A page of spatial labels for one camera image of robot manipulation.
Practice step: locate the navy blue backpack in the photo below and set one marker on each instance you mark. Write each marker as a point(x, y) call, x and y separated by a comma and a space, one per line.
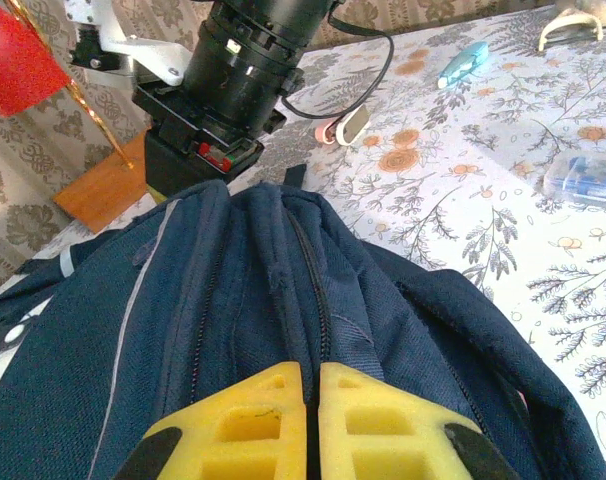
point(233, 300)

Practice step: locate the floral table cover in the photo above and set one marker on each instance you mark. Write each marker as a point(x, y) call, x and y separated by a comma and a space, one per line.
point(433, 200)

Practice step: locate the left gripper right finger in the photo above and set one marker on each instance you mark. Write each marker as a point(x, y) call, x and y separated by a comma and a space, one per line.
point(428, 440)

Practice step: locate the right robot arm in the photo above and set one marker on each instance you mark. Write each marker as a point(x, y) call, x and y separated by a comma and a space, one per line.
point(570, 22)

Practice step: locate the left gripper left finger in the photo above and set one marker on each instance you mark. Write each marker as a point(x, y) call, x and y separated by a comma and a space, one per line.
point(198, 430)

